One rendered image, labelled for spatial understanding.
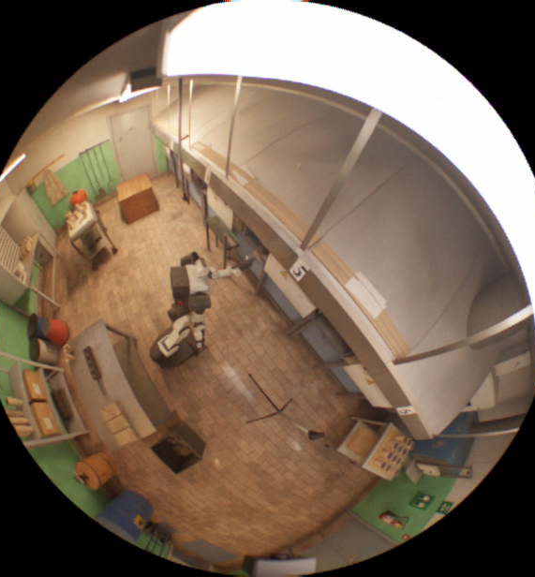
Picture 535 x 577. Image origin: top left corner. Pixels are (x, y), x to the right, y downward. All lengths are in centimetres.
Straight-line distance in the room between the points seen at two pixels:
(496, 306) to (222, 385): 275
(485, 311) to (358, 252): 100
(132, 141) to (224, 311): 450
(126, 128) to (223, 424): 584
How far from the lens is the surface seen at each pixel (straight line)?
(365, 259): 106
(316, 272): 101
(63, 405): 367
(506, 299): 144
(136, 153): 525
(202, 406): 248
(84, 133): 509
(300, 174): 132
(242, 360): 242
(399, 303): 110
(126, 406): 187
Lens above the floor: 241
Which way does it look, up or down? 61 degrees down
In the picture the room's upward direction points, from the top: 24 degrees clockwise
